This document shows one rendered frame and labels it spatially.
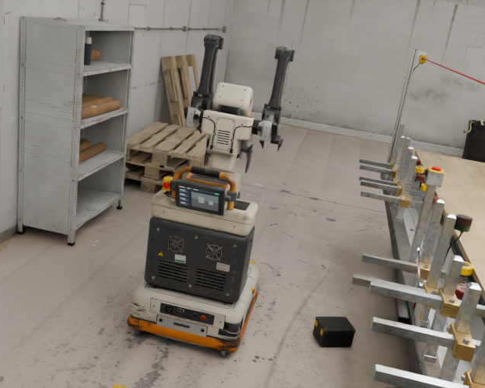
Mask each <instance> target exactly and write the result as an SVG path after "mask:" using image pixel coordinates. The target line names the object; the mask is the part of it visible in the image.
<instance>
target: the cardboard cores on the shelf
mask: <svg viewBox="0 0 485 388"><path fill-rule="evenodd" d="M99 57H100V53H99V51H98V50H97V49H92V52H91V61H94V60H98V59H99ZM120 107H121V103H120V101H118V100H113V98H112V97H110V96H107V97H104V98H99V97H98V96H97V95H90V96H88V95H86V94H85V93H84V94H82V113H81V120H82V119H87V118H90V117H93V116H96V115H101V114H103V113H107V112H111V111H114V110H116V109H119V108H120ZM105 149H106V145H105V143H104V142H99V143H97V144H95V145H92V143H91V142H90V141H88V140H87V139H80V143H79V163H80V162H83V161H85V160H87V159H89V158H91V157H93V156H95V155H97V154H99V153H100V152H103V151H104V150H105Z"/></svg>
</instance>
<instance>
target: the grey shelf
mask: <svg viewBox="0 0 485 388"><path fill-rule="evenodd" d="M54 18H56V17H38V16H21V44H20V96H19V150H18V231H17V234H19V235H22V234H24V233H25V230H22V222H23V225H24V226H31V227H34V228H38V229H44V230H48V231H52V232H58V233H61V234H66V235H68V232H69V235H68V246H74V245H75V231H76V230H77V229H78V228H79V227H81V226H82V225H83V224H84V223H85V222H87V221H88V220H90V219H92V218H94V217H95V216H97V215H98V214H99V213H101V212H103V211H104V210H105V209H107V208H109V207H110V206H111V205H112V204H114V203H115V202H117V201H119V205H118V206H117V209H120V210H121V209H122V197H123V187H124V177H125V158H126V148H127V138H128V127H129V109H130V99H131V89H132V70H133V59H134V50H135V31H136V27H135V26H129V25H120V24H116V23H110V22H101V21H96V20H91V19H86V18H62V19H66V21H67V22H64V21H58V20H53V19H54ZM131 31H132V34H131ZM133 32H134V33H133ZM86 33H87V34H86ZM85 37H90V38H92V49H97V50H98V51H99V53H100V57H99V59H98V60H94V61H91V65H84V51H85ZM130 37H131V44H130ZM83 40H84V41H83ZM129 47H130V54H129ZM76 49H77V53H76ZM75 58H76V62H75ZM128 69H129V74H128ZM130 73H131V74H130ZM127 78H128V84H127ZM85 83H86V90H85ZM129 83H130V84H129ZM83 87H84V88H83ZM126 88H127V95H126ZM83 89H84V90H83ZM84 93H85V94H86V95H88V96H90V95H97V96H98V97H99V98H104V97H107V96H110V97H112V98H113V100H118V101H120V103H121V107H120V108H119V109H116V110H114V111H111V112H107V113H103V114H101V115H96V116H93V117H90V118H87V119H82V120H81V113H82V94H84ZM74 96H75V103H74ZM125 98H126V104H125ZM76 104H77V105H76ZM76 107H77V108H76ZM127 107H128V108H127ZM73 108H74V118H73ZM76 110H77V111H76ZM126 116H127V117H126ZM124 118H125V125H124ZM83 128H84V135H83ZM123 129H124V135H123ZM80 139H87V140H88V141H90V142H91V143H92V145H95V144H97V143H99V142H104V143H105V145H106V149H105V150H104V151H103V152H100V153H99V154H97V155H95V156H93V157H91V158H89V159H86V160H85V161H83V162H80V163H79V143H80ZM122 139H123V144H122ZM124 146H125V147H124ZM74 147H75V148H74ZM74 150H75V151H74ZM74 153H75V154H74ZM71 158H72V167H71ZM121 159H122V164H121ZM23 160H24V165H23ZM123 160H124V161H123ZM73 164H74V165H73ZM120 169H121V175H120ZM119 179H120V185H119ZM70 238H71V239H70ZM70 240H71V241H70Z"/></svg>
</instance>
